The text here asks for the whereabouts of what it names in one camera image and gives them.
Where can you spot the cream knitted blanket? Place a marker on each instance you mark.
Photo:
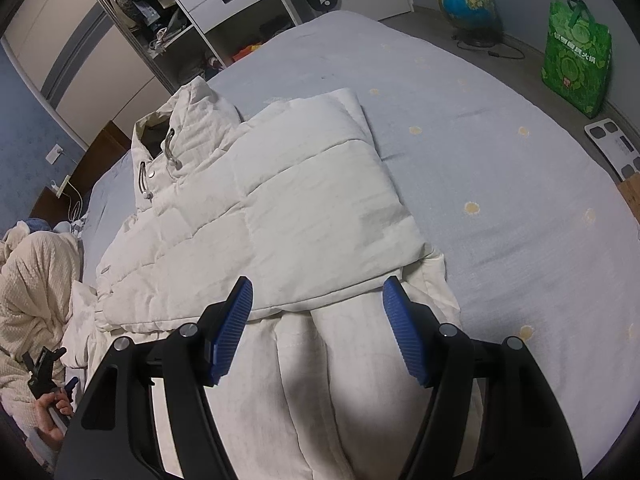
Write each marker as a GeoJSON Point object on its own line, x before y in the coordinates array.
{"type": "Point", "coordinates": [35, 280]}

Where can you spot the orange toy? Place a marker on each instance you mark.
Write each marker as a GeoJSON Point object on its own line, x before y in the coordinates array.
{"type": "Point", "coordinates": [247, 51]}

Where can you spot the person's left hand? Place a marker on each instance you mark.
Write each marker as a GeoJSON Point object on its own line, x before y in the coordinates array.
{"type": "Point", "coordinates": [47, 412]}

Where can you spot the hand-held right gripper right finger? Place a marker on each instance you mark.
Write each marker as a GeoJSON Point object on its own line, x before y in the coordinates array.
{"type": "Point", "coordinates": [406, 335]}

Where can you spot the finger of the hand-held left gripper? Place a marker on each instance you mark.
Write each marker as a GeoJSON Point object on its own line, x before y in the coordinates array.
{"type": "Point", "coordinates": [70, 386]}

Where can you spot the green shopping bag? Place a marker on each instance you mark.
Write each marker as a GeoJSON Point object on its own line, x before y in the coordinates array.
{"type": "Point", "coordinates": [575, 60]}

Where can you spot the cardboard box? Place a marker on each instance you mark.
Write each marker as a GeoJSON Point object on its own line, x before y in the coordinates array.
{"type": "Point", "coordinates": [631, 205]}

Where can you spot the white duvet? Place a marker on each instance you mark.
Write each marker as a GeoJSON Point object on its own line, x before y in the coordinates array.
{"type": "Point", "coordinates": [300, 200]}

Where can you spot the white power strip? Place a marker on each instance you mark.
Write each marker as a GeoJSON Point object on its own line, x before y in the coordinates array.
{"type": "Point", "coordinates": [65, 186]}

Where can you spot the cream sliding door wardrobe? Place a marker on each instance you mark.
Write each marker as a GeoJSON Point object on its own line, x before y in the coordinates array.
{"type": "Point", "coordinates": [75, 20]}

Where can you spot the open shelf unit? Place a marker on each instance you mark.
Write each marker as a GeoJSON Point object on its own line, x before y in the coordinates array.
{"type": "Point", "coordinates": [165, 40]}

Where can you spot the striped cloth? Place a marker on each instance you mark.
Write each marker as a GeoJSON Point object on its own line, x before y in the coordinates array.
{"type": "Point", "coordinates": [77, 227]}

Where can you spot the blue globe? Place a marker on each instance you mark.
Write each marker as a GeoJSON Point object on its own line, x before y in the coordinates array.
{"type": "Point", "coordinates": [467, 2]}

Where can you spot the white wall socket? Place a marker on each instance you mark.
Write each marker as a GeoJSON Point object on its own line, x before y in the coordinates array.
{"type": "Point", "coordinates": [54, 152]}

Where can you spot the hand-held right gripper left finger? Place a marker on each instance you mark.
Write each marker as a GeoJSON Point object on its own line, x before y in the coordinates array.
{"type": "Point", "coordinates": [231, 332]}

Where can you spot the bed with light blue sheet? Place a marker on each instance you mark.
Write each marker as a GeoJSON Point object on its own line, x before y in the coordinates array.
{"type": "Point", "coordinates": [500, 185]}

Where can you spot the brown wooden headboard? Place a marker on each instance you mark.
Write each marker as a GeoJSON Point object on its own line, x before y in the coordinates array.
{"type": "Point", "coordinates": [107, 142]}

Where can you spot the white bathroom scale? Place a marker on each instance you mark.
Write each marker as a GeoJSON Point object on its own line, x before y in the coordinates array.
{"type": "Point", "coordinates": [617, 145]}

